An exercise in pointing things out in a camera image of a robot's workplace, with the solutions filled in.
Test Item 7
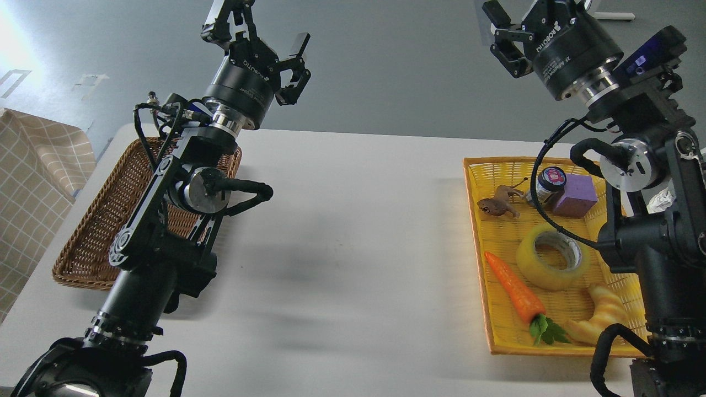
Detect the yellow tape roll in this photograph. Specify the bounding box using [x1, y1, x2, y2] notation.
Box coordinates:
[515, 224, 590, 291]

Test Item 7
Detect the white sneaker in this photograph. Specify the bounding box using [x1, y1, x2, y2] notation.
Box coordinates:
[646, 184, 676, 214]

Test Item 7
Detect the toy croissant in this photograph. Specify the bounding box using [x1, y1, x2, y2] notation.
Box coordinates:
[564, 283, 629, 346]

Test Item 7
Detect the white table leg base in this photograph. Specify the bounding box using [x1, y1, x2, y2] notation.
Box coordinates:
[592, 11, 635, 21]

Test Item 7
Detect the purple foam block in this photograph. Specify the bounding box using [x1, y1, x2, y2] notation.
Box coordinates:
[550, 174, 598, 218]

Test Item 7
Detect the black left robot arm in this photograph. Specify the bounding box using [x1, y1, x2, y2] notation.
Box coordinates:
[11, 1, 311, 396]

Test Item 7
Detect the small dark lid jar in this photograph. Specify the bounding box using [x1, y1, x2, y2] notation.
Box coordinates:
[525, 166, 568, 207]

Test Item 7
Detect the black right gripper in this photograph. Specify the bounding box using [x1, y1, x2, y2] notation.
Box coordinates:
[482, 1, 624, 101]

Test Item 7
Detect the beige checkered cloth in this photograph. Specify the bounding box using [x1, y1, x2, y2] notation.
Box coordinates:
[1, 108, 96, 320]

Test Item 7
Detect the orange toy carrot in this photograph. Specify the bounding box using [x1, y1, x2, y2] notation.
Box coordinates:
[484, 251, 571, 345]

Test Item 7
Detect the brown toy animal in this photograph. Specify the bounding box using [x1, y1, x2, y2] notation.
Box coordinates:
[476, 178, 528, 218]

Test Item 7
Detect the yellow woven tray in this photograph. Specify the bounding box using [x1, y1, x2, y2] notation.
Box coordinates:
[463, 157, 648, 357]

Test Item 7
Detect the brown wicker basket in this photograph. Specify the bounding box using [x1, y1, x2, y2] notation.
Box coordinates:
[52, 137, 243, 291]

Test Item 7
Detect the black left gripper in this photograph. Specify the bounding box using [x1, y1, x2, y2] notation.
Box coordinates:
[201, 1, 311, 130]

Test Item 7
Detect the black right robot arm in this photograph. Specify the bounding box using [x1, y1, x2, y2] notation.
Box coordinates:
[483, 1, 705, 396]

